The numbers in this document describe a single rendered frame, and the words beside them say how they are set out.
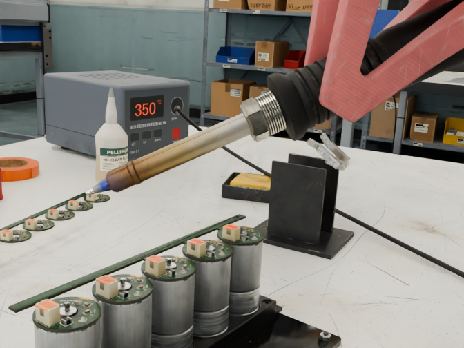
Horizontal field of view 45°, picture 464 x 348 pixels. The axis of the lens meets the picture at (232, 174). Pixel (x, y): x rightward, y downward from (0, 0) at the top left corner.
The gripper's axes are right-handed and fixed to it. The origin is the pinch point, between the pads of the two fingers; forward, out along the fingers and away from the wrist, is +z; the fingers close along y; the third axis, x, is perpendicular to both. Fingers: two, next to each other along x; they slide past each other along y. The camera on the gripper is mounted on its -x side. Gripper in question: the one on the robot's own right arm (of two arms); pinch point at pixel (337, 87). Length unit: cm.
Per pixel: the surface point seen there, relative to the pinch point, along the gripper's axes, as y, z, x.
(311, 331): -7.2, 11.3, 8.7
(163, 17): -543, -5, 8
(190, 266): -4.5, 10.0, 0.1
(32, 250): -21.2, 20.3, -6.1
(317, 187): -21.1, 5.8, 10.5
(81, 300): -1.5, 12.1, -3.9
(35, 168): -41.2, 21.1, -9.4
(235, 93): -451, 19, 87
